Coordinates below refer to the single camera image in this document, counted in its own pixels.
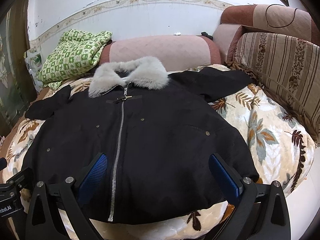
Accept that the small black object on bolster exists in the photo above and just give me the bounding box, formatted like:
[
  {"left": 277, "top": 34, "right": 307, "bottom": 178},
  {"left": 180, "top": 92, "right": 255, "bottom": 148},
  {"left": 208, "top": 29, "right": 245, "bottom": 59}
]
[{"left": 201, "top": 31, "right": 213, "bottom": 40}]

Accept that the pink bolster cushion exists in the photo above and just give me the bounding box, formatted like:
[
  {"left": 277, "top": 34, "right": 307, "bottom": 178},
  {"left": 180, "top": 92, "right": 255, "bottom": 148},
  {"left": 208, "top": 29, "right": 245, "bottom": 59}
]
[{"left": 98, "top": 35, "right": 221, "bottom": 71}]

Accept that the striped brown sofa cushion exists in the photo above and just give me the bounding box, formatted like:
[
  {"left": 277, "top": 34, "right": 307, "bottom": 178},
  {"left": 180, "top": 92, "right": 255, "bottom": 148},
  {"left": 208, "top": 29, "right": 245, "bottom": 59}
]
[{"left": 232, "top": 32, "right": 319, "bottom": 142}]

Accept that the black coat with fur collar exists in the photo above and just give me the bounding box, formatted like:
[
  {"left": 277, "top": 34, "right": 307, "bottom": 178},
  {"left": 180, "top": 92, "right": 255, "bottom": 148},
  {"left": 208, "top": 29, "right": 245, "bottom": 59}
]
[{"left": 22, "top": 57, "right": 259, "bottom": 224}]

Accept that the stained glass wooden door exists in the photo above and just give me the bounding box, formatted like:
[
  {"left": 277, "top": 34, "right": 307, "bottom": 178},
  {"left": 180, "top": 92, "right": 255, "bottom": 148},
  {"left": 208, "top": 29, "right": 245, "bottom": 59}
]
[{"left": 1, "top": 0, "right": 36, "bottom": 136}]

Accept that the leaf patterned beige blanket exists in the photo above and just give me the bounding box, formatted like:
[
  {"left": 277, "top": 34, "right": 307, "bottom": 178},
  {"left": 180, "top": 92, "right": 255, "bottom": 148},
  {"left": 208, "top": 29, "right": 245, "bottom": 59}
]
[{"left": 1, "top": 65, "right": 316, "bottom": 239}]

